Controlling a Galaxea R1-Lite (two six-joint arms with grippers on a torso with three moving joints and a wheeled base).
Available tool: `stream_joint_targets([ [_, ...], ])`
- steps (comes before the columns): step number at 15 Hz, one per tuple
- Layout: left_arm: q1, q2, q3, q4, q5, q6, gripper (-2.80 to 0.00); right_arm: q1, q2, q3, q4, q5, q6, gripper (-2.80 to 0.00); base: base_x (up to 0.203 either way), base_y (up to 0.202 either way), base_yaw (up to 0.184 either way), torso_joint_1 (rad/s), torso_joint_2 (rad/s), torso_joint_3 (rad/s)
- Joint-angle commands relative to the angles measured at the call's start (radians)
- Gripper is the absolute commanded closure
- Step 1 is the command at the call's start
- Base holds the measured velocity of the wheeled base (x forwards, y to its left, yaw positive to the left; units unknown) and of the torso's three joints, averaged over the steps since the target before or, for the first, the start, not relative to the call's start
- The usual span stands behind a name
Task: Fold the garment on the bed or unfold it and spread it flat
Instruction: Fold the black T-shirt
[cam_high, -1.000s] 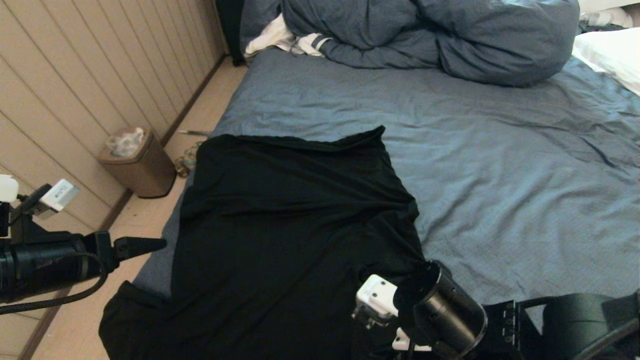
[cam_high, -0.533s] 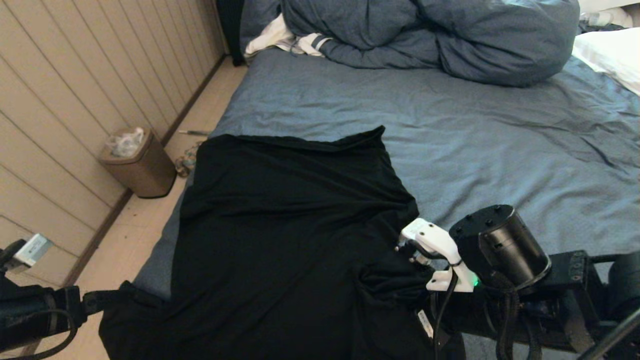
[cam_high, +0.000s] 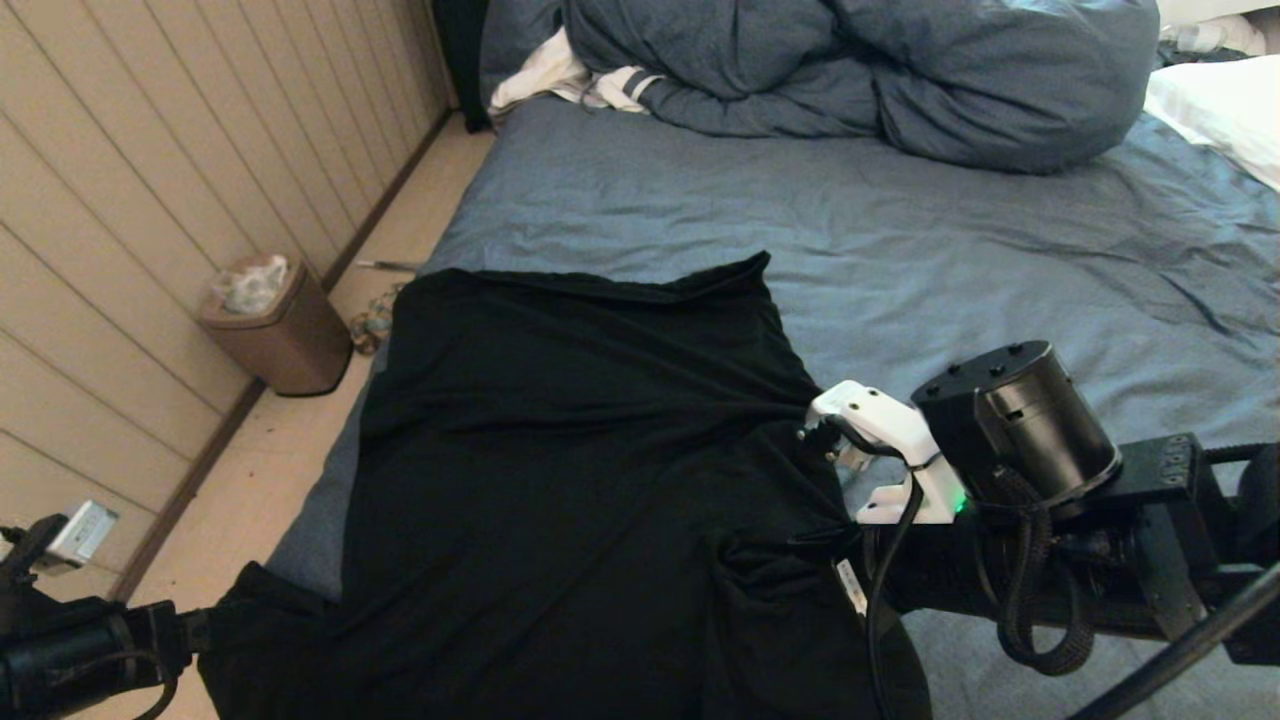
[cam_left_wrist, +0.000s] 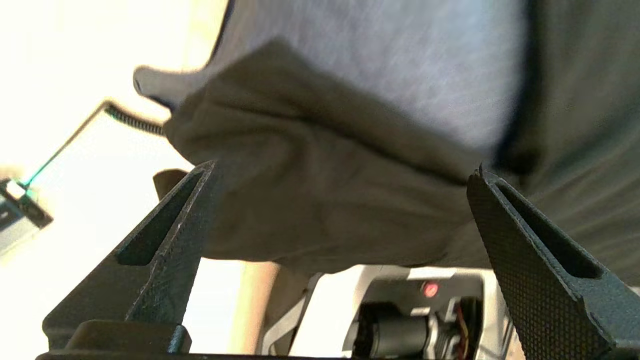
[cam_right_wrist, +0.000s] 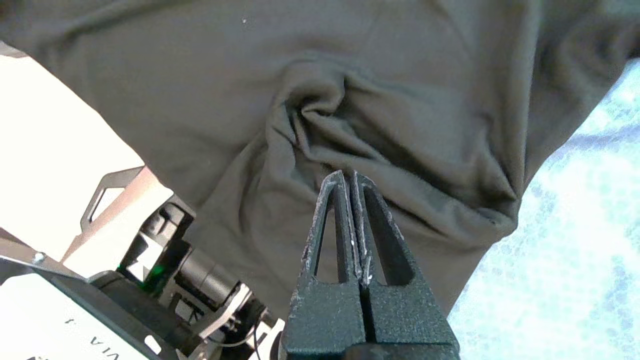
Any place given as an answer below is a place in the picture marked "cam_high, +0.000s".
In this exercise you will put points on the bronze trash bin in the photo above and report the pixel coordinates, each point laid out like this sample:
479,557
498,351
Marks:
290,350

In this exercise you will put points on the black left camera bracket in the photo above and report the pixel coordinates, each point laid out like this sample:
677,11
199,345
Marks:
30,555

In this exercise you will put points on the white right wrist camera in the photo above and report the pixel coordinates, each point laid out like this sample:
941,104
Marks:
880,420

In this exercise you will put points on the white striped garment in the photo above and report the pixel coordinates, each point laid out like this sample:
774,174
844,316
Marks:
545,75

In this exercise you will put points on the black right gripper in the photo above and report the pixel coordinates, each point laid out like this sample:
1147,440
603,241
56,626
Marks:
950,575

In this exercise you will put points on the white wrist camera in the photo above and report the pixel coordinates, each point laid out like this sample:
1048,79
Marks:
880,420
85,532

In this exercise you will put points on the blue bed sheet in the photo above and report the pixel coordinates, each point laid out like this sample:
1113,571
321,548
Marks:
1000,270

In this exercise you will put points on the green patterned slippers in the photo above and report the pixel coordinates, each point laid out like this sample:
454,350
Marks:
372,322

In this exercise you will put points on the black bedside furniture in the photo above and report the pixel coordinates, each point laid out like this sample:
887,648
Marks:
462,60

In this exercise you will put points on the white pillow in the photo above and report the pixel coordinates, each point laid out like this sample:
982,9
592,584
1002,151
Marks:
1220,100

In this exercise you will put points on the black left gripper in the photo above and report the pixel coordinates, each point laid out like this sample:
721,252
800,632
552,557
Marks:
80,655

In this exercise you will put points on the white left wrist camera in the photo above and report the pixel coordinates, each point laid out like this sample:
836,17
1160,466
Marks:
85,532

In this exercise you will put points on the black printed t-shirt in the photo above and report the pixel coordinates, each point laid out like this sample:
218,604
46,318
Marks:
600,520

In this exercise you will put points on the crumpled blue duvet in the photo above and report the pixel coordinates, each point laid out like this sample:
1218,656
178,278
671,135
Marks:
950,80

